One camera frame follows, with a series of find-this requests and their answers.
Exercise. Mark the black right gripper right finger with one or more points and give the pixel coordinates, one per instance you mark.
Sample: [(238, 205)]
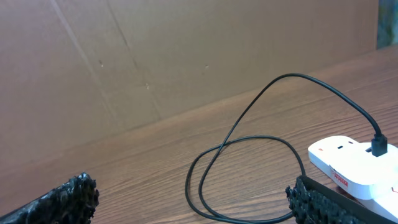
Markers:
[(313, 203)]

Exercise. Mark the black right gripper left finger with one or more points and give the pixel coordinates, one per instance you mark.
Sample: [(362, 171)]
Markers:
[(73, 202)]

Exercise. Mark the white power strip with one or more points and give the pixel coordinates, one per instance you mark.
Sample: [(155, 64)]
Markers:
[(369, 179)]

